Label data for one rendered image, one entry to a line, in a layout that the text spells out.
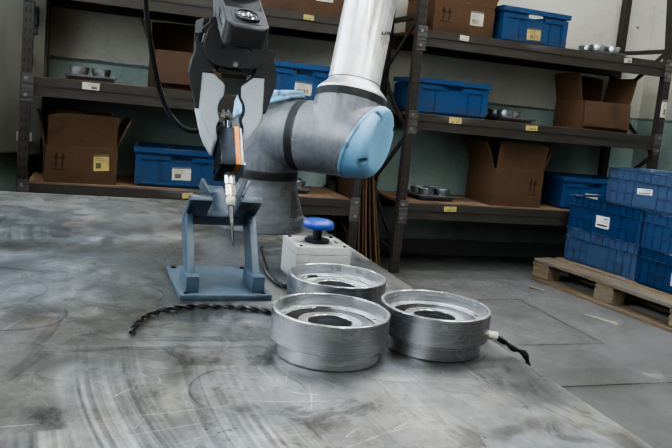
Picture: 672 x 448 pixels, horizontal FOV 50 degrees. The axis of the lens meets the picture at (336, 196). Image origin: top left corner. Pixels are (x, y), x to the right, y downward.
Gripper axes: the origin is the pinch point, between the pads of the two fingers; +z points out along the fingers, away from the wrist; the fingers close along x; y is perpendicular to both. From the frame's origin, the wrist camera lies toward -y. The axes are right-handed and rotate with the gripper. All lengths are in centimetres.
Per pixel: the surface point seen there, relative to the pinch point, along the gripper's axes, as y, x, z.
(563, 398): -34.6, -22.3, 16.1
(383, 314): -23.4, -10.6, 12.4
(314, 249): 0.7, -11.7, 12.0
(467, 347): -26.8, -17.6, 14.5
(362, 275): -8.0, -14.7, 12.9
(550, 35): 328, -271, -60
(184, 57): 328, -39, -20
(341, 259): 0.6, -15.3, 13.2
